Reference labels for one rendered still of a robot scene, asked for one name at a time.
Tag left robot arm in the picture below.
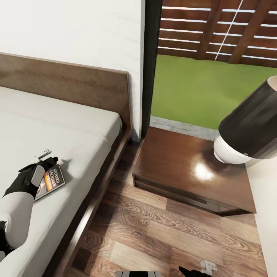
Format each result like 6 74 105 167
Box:
0 149 58 262

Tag hardback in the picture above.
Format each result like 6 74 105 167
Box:
34 164 65 201

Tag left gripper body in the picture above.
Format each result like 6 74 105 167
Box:
38 157 57 172

